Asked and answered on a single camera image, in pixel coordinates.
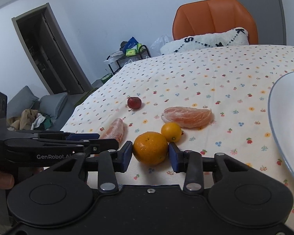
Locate grey door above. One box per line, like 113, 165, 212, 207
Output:
237, 0, 286, 45

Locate grey sofa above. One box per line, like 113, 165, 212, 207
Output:
7, 86, 75, 130

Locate dark red small fruit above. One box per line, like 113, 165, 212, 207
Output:
127, 97, 142, 110

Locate black metal shelf rack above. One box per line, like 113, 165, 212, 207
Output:
104, 37, 151, 75

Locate white plate blue rim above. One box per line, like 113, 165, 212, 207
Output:
268, 72, 294, 178

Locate small peeled pomelo segment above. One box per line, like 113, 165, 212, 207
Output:
99, 118, 124, 144

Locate dark doorway frame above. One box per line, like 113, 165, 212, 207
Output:
12, 3, 92, 94

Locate orange leather chair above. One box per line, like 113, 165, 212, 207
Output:
172, 0, 258, 45

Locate small yellow-orange kumquat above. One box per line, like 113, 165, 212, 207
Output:
161, 122, 182, 143

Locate white fluffy pillow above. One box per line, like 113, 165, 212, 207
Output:
160, 27, 249, 55

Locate large peeled pomelo segment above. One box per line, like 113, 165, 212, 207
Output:
161, 107, 214, 128

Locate large orange mandarin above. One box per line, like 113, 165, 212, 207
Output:
133, 132, 168, 166

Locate person's left hand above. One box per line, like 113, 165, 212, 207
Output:
0, 171, 14, 189

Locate floral patterned tablecloth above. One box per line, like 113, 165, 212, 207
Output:
63, 45, 294, 230

